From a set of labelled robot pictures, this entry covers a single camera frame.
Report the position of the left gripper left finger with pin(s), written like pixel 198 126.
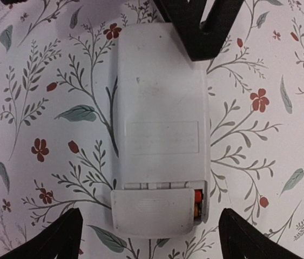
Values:
pixel 61 239

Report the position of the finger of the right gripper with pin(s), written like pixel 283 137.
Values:
pixel 202 40

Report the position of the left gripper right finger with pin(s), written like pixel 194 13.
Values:
pixel 239 239

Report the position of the orange battery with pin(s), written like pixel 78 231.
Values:
pixel 198 196

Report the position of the white remote control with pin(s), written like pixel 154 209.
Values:
pixel 162 114

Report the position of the white battery cover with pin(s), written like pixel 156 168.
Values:
pixel 153 214

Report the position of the floral patterned table mat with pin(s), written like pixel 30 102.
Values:
pixel 58 129

